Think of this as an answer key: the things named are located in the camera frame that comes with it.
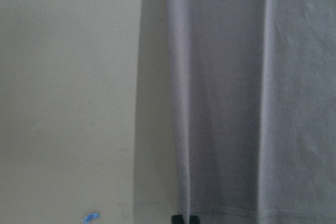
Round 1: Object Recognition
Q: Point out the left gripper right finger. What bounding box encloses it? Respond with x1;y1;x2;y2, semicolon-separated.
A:
189;215;200;224

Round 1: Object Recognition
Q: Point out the dark brown t-shirt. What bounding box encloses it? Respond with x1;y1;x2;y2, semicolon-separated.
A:
133;0;335;223

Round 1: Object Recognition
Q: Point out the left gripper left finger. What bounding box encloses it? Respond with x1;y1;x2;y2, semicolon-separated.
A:
171;215;182;224

